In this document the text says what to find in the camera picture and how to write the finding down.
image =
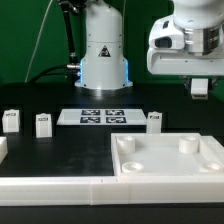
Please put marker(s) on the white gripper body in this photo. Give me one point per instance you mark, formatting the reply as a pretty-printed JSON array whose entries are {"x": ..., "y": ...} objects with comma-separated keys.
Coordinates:
[{"x": 180, "y": 63}]

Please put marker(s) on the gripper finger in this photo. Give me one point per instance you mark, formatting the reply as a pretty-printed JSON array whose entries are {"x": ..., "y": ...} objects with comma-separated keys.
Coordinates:
[
  {"x": 186, "y": 82},
  {"x": 213, "y": 82}
]

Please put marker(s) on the white square tabletop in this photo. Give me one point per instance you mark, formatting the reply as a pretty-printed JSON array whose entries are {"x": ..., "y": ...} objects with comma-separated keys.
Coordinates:
[{"x": 165, "y": 154}]

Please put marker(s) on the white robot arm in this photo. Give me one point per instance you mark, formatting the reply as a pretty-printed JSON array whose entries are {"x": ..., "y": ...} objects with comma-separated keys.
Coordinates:
[{"x": 189, "y": 42}]

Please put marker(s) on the white marker plate with tags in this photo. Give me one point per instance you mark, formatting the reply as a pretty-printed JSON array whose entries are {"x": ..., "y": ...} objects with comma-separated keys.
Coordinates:
[{"x": 101, "y": 117}]

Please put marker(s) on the white U-shaped obstacle fence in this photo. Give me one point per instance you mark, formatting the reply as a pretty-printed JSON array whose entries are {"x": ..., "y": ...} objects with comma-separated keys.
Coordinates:
[{"x": 91, "y": 190}]

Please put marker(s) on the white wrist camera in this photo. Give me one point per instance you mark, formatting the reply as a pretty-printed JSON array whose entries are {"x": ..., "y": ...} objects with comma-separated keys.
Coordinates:
[{"x": 165, "y": 35}]

